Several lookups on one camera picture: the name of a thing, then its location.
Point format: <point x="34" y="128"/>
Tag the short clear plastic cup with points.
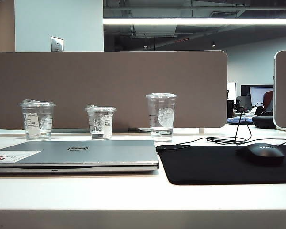
<point x="100" y="124"/>

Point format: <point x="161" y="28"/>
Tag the tall clear cup mermaid logo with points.
<point x="161" y="117"/>

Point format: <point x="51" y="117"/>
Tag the silver Dell laptop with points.
<point x="85" y="152"/>

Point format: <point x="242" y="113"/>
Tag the clear plastic cup white label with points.
<point x="38" y="121"/>

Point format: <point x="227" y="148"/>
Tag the brown felt desk divider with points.
<point x="109" y="88"/>

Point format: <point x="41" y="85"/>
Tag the white-edged monitor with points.
<point x="231" y="90"/>

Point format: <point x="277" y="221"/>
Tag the black mouse pad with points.
<point x="228" y="164"/>

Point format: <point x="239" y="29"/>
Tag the black computer monitor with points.
<point x="257" y="94"/>

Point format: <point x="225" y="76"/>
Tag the black pouch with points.
<point x="263" y="121"/>

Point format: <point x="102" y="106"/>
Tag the black computer mouse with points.
<point x="262" y="152"/>

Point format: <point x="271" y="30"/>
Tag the person in red shirt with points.
<point x="268" y="97"/>

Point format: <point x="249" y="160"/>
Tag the white red sticker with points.
<point x="14" y="155"/>

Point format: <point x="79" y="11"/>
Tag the metal wall switch plate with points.
<point x="57" y="44"/>

